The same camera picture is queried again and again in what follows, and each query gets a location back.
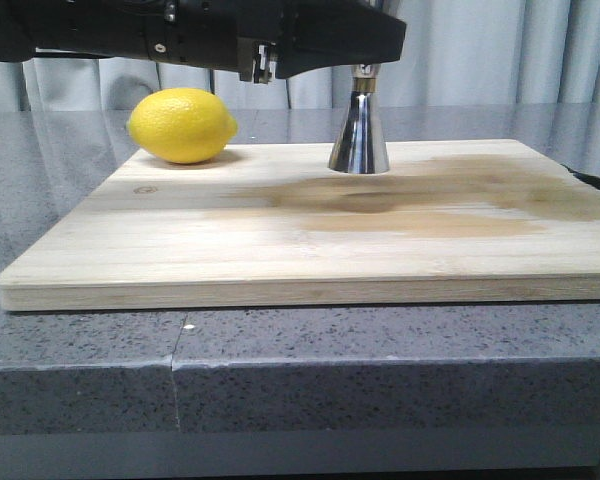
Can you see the yellow lemon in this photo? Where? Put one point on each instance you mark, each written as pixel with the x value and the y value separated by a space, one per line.
pixel 182 125

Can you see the grey pleated curtain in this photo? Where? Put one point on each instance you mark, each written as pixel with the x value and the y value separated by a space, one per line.
pixel 455 53

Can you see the light wooden cutting board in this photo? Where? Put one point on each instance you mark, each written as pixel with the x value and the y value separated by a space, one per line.
pixel 270 224

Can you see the steel double-cone jigger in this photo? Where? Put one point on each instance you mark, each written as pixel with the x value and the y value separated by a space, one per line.
pixel 360 147

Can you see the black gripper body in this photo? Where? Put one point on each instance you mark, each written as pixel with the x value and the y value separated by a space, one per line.
pixel 217 35

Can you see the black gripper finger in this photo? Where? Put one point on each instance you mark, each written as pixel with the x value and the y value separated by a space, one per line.
pixel 321 34

